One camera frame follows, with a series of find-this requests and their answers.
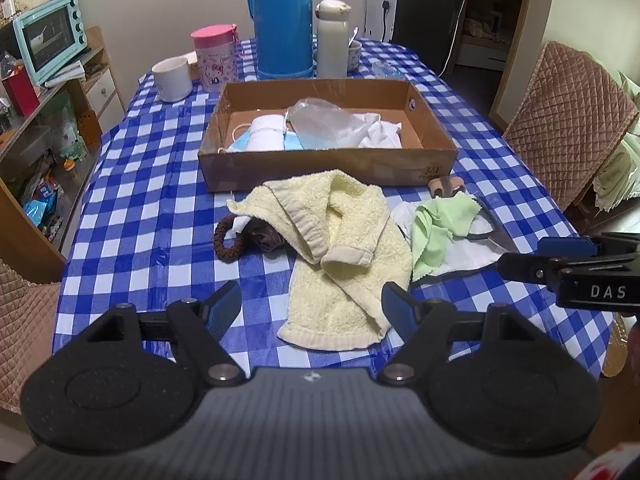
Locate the black refrigerator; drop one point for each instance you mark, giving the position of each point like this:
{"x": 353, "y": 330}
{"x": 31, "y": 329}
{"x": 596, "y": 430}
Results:
{"x": 425, "y": 15}

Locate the beige socks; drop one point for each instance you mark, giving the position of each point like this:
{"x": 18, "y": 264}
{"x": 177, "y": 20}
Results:
{"x": 442, "y": 187}

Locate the sofa with pale cover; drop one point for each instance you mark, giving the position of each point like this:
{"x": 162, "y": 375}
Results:
{"x": 617, "y": 180}

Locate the red white patterned clothing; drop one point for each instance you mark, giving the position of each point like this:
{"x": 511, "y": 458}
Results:
{"x": 620, "y": 467}

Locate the pale yellow towel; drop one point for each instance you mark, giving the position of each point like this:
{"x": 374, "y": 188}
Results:
{"x": 350, "y": 220}

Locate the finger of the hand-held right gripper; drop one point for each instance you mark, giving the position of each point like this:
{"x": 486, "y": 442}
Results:
{"x": 525, "y": 267}
{"x": 565, "y": 247}

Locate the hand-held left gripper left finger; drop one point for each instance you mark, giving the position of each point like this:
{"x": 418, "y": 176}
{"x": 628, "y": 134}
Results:
{"x": 222, "y": 310}

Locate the small patterned cup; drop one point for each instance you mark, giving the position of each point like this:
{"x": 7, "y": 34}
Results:
{"x": 354, "y": 57}

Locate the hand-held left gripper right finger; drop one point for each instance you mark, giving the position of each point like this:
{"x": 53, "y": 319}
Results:
{"x": 400, "y": 310}

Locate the pink lidded cartoon cup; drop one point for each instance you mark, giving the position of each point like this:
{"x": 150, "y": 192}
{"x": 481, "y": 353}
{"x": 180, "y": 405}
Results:
{"x": 215, "y": 65}

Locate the light green cloth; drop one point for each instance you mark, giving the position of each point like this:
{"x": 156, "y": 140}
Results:
{"x": 435, "y": 240}

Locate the tan box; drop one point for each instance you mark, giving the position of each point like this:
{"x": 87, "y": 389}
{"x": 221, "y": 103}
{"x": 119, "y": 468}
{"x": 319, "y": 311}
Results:
{"x": 192, "y": 65}

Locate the shallow cardboard box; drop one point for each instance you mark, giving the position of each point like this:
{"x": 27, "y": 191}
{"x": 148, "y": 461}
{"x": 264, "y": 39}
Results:
{"x": 300, "y": 172}

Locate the small orange capped bottle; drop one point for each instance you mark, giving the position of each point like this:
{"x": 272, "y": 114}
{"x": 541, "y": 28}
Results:
{"x": 70, "y": 164}

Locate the white towel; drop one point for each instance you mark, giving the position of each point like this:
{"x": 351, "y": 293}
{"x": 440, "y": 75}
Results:
{"x": 267, "y": 132}

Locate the clear tissue packet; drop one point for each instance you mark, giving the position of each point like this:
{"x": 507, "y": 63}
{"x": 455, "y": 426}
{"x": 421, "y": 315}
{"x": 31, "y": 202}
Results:
{"x": 385, "y": 69}

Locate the brown quilted chair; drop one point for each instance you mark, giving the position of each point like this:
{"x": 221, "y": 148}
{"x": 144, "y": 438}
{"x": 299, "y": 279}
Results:
{"x": 25, "y": 330}
{"x": 565, "y": 125}

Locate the white insulated bottle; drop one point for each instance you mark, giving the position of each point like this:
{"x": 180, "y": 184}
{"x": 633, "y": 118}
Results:
{"x": 332, "y": 45}

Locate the teal toaster oven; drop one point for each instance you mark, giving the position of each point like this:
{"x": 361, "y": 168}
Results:
{"x": 47, "y": 37}

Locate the clear plastic bag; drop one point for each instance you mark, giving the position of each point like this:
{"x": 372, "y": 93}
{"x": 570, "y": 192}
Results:
{"x": 325, "y": 125}

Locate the wooden panel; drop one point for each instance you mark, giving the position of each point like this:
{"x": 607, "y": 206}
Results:
{"x": 25, "y": 245}

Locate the brown hair scrunchie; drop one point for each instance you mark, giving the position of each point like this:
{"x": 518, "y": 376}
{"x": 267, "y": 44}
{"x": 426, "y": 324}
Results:
{"x": 220, "y": 250}

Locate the red box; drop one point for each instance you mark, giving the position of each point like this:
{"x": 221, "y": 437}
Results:
{"x": 21, "y": 92}

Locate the dark grey sock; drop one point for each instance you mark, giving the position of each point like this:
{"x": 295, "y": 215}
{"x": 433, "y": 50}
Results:
{"x": 267, "y": 240}

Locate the blue white checkered tablecloth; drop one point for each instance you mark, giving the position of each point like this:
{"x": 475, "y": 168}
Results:
{"x": 150, "y": 200}

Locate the wooden shelf cabinet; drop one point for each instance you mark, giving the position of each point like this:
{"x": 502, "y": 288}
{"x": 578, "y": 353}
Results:
{"x": 102, "y": 92}

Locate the tall blue thermos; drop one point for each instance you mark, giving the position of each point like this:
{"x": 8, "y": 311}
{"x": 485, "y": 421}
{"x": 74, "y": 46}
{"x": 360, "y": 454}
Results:
{"x": 282, "y": 25}

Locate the stack of papers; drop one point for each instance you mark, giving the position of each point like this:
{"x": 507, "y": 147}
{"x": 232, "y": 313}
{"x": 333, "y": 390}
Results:
{"x": 65, "y": 75}

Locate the white mug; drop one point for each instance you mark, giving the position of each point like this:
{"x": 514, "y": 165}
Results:
{"x": 172, "y": 82}

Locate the blue face mask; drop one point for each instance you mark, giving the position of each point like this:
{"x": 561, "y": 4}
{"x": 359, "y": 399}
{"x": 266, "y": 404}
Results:
{"x": 239, "y": 142}

